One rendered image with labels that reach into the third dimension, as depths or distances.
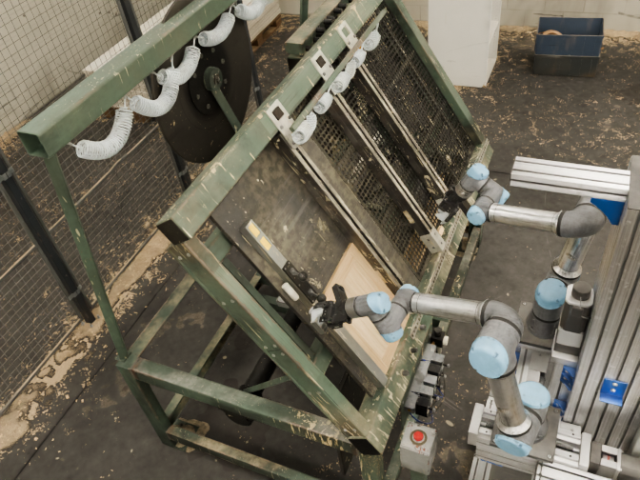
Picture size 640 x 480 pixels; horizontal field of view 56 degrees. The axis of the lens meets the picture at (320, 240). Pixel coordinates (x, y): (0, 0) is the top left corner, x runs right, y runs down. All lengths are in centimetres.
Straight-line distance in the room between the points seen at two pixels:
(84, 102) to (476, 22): 444
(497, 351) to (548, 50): 492
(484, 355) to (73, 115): 154
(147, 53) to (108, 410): 237
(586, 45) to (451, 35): 127
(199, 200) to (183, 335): 228
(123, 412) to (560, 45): 503
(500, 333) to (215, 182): 106
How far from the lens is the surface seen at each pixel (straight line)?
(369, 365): 260
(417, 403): 278
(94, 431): 404
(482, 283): 427
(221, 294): 215
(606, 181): 187
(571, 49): 649
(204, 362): 382
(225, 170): 216
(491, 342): 186
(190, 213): 202
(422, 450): 249
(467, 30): 612
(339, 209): 258
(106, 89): 233
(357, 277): 266
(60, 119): 219
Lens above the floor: 314
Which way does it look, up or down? 43 degrees down
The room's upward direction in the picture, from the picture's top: 9 degrees counter-clockwise
